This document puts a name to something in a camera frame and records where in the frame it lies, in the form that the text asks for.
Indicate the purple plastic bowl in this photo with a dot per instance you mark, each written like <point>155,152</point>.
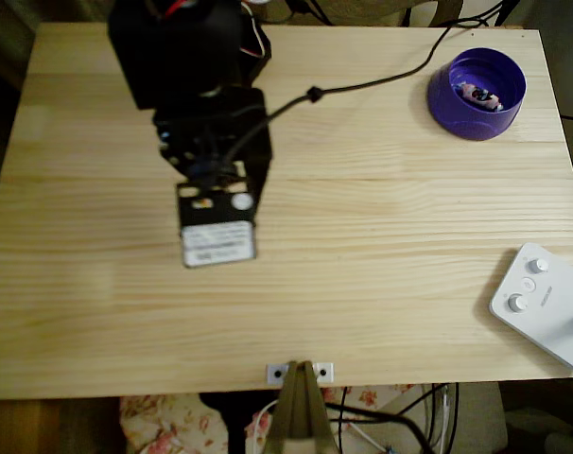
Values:
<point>461,125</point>

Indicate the white lamp base with knobs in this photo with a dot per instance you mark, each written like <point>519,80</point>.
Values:
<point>551,302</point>

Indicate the floral cloth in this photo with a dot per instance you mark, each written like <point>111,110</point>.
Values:
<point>163,425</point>

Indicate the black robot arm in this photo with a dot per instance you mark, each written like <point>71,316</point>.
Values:
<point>173,47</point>

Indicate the silver corner bracket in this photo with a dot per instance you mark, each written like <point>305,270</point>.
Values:
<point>323,372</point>
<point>277,372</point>

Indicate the wrist camera box with label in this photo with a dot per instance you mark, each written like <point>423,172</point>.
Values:
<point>218,243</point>

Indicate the small object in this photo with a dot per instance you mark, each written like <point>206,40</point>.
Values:
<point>478,94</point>

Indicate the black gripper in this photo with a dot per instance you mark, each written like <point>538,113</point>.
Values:
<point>192,130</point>

